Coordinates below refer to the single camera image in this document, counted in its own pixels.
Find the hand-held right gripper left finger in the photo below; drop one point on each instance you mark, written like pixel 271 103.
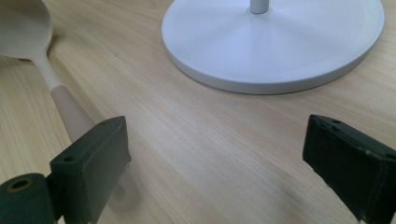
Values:
pixel 90 168

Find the white round lamp base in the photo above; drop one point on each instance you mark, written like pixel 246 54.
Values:
pixel 267 49

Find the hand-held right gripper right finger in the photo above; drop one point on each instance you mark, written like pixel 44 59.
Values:
pixel 348 161

